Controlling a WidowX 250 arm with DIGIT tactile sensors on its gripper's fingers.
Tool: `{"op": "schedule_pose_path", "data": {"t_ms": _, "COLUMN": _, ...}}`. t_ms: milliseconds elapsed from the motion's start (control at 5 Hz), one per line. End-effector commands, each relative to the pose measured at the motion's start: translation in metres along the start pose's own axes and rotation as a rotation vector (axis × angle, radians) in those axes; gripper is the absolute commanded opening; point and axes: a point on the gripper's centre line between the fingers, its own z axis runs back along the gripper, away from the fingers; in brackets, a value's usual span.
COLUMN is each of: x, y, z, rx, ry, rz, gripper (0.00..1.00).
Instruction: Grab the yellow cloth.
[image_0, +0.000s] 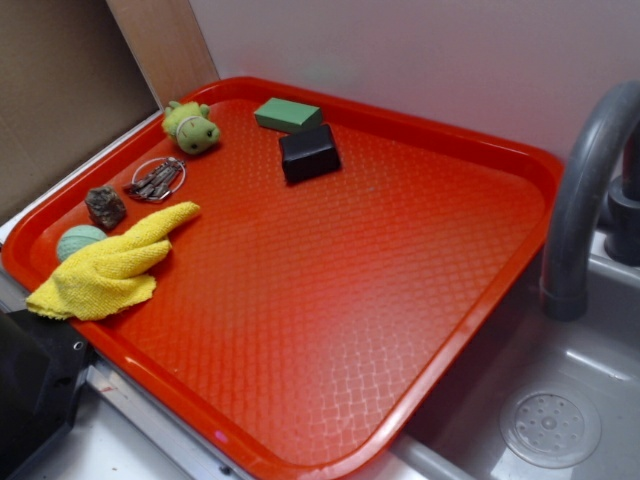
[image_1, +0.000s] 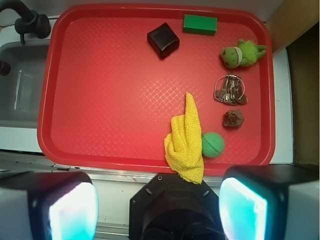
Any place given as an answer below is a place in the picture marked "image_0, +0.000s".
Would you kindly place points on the black rectangular block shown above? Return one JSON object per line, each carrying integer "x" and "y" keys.
{"x": 309, "y": 154}

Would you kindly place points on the metal key ring set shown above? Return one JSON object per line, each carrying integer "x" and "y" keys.
{"x": 157, "y": 179}

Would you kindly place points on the brown rock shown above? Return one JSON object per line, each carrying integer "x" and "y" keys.
{"x": 105, "y": 206}

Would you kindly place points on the green rectangular block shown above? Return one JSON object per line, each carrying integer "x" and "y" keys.
{"x": 288, "y": 116}

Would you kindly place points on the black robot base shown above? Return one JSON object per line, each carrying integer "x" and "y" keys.
{"x": 43, "y": 368}

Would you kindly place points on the red plastic tray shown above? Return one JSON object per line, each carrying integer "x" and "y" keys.
{"x": 297, "y": 327}

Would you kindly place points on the green plush toy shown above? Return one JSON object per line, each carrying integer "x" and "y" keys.
{"x": 189, "y": 127}

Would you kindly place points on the grey curved faucet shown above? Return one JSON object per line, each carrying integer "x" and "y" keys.
{"x": 595, "y": 161}

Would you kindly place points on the yellow cloth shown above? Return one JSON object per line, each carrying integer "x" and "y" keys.
{"x": 110, "y": 275}

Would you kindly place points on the sink drain strainer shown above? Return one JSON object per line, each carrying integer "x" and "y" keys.
{"x": 550, "y": 426}

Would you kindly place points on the dark grey faucet handle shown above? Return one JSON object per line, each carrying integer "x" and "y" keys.
{"x": 622, "y": 243}

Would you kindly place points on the light green ball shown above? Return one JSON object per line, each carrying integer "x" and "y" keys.
{"x": 76, "y": 238}

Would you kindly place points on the brown cardboard panel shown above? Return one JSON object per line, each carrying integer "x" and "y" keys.
{"x": 76, "y": 75}

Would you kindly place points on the grey plastic sink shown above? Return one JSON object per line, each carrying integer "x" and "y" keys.
{"x": 455, "y": 433}

